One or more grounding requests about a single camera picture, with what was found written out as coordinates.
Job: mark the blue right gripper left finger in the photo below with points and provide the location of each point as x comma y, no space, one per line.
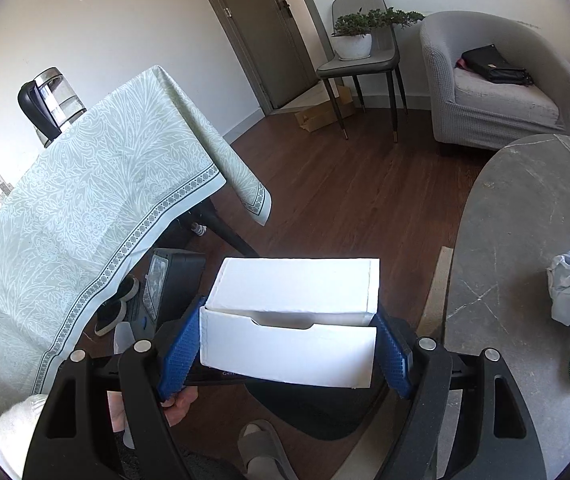
178,346

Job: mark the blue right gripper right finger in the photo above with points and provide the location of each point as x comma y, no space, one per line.
393,351

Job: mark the white tissue box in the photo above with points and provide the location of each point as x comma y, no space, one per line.
294,320

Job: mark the dark green trash bin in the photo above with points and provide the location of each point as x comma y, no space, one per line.
322,413

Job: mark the person's left hand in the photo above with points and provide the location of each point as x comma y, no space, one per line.
175,408

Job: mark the black shoes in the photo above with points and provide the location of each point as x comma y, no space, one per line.
113,311

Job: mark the black table leg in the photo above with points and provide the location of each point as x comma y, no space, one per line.
203,218

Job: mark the round grey marble table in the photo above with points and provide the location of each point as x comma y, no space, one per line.
515,221

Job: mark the cardboard box on floor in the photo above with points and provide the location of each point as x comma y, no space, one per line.
322,115

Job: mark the electric kettle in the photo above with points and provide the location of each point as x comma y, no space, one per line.
50,103

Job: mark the grey armchair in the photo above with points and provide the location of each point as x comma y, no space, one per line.
468,110

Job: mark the grey dining chair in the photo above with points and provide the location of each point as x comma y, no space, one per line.
376,52

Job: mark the black handbag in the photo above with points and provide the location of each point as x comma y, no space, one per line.
488,63

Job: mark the potted green plant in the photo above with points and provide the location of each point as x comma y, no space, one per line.
365,30

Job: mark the grey door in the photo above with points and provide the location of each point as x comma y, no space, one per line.
270,48

